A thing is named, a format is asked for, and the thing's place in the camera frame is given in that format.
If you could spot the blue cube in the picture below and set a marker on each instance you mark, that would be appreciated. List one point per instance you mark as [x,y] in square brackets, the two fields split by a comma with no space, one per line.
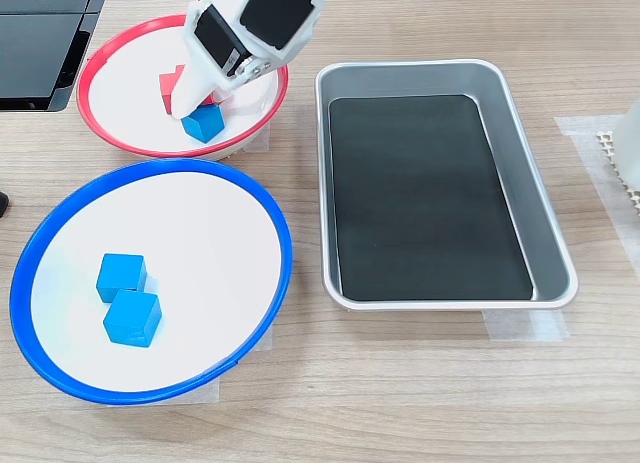
[120,273]
[202,125]
[131,319]

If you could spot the clear tape strip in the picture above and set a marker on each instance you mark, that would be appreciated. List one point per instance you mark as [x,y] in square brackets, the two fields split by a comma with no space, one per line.
[525,325]
[260,135]

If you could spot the red-rimmed white plate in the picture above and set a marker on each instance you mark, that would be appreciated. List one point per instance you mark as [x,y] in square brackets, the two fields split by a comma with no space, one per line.
[125,108]

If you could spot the blue-rimmed white plate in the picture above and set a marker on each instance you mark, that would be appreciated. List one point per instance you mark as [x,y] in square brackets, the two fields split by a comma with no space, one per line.
[200,243]

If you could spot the black flat device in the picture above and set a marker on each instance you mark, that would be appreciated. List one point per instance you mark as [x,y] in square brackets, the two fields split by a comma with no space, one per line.
[35,53]

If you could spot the black tray mat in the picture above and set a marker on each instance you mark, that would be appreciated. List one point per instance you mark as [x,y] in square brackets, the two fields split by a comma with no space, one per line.
[425,198]

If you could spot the small dark object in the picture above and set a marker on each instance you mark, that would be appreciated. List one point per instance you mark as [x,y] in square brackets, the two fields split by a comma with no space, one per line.
[3,205]

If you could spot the steel tray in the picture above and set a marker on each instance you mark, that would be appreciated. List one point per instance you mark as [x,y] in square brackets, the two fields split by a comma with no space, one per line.
[545,223]

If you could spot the clear tape sheet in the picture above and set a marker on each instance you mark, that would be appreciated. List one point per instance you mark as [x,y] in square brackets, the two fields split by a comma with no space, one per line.
[590,173]

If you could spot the pale perforated base plate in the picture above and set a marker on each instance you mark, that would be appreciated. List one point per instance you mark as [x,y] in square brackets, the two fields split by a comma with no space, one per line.
[606,143]

